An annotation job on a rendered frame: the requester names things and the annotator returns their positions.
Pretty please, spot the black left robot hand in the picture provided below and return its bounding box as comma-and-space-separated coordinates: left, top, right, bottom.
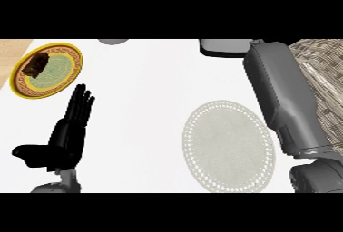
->
10, 83, 96, 173

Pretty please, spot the dark brown cupcake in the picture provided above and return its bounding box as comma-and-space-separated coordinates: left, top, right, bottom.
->
20, 52, 50, 80

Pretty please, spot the pale grey round placemat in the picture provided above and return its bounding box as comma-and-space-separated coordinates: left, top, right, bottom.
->
180, 100, 278, 193

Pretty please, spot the woven wicker basket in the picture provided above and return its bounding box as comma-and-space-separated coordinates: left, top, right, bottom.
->
288, 38, 343, 157

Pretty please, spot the yellow patterned plate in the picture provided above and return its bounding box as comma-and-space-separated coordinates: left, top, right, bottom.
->
7, 42, 84, 100

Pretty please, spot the grey round object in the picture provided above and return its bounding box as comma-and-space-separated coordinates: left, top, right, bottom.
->
96, 38, 130, 46

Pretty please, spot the grey tray with black rim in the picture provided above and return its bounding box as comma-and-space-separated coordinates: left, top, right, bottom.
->
198, 38, 254, 59

